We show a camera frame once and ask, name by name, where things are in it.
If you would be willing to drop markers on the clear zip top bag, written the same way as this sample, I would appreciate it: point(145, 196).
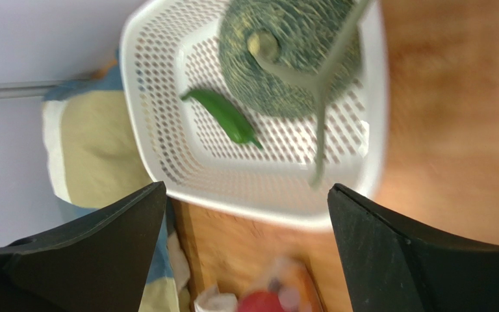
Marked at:
point(275, 280)

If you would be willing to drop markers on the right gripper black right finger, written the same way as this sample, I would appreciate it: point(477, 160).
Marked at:
point(394, 263)

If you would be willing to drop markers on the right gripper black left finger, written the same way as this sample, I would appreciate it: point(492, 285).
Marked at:
point(98, 262)

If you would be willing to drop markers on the white perforated plastic basket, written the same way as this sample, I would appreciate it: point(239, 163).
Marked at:
point(210, 149)

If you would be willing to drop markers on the red fake tomato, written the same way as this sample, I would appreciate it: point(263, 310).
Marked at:
point(260, 301)

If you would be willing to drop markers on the green fake leafy vegetable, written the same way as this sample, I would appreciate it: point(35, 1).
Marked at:
point(291, 59)

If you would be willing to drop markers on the plaid blue beige pillow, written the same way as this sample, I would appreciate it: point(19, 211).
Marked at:
point(93, 161)

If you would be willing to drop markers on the green fake chili pepper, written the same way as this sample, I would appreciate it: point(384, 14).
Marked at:
point(234, 124)

